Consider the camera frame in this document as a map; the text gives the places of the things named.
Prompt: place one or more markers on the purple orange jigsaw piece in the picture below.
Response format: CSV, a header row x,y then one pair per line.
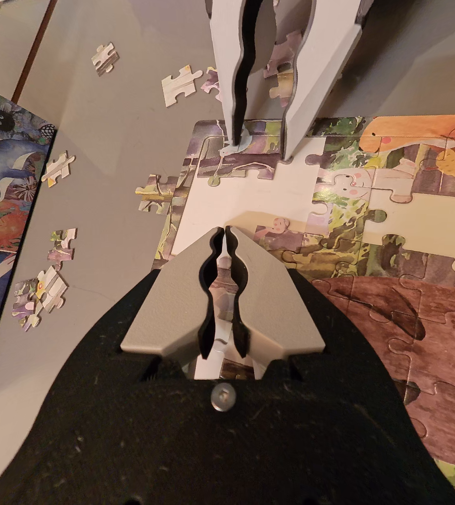
x,y
281,88

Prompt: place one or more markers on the green grey jigsaw piece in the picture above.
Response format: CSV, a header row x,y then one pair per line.
x,y
30,321

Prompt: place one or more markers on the purple yellow jigsaw piece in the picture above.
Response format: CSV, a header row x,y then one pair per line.
x,y
219,165

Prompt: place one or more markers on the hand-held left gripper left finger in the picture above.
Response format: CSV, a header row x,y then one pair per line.
x,y
164,315

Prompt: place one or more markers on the grey striped jigsaw piece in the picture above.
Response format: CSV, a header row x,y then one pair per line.
x,y
104,59

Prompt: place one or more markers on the purple white jigsaw piece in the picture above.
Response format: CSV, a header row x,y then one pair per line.
x,y
211,85

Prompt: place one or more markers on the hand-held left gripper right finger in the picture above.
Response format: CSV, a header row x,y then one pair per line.
x,y
282,315

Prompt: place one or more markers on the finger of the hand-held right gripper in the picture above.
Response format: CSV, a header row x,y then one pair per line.
x,y
227,59
322,59

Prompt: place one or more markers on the partly assembled jigsaw puzzle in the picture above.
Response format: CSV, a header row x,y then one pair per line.
x,y
369,315

